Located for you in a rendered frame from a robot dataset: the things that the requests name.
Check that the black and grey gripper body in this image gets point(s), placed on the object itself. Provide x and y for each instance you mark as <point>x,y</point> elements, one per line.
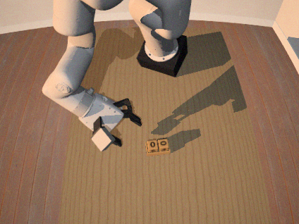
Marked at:
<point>102,106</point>

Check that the orange calendar cube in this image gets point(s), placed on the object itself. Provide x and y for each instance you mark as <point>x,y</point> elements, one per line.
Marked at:
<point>152,146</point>
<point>163,144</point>

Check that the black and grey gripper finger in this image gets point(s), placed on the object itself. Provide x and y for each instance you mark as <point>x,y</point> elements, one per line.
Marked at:
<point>128,113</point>
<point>117,141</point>

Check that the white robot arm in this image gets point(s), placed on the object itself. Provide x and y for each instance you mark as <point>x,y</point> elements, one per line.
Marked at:
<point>169,19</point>

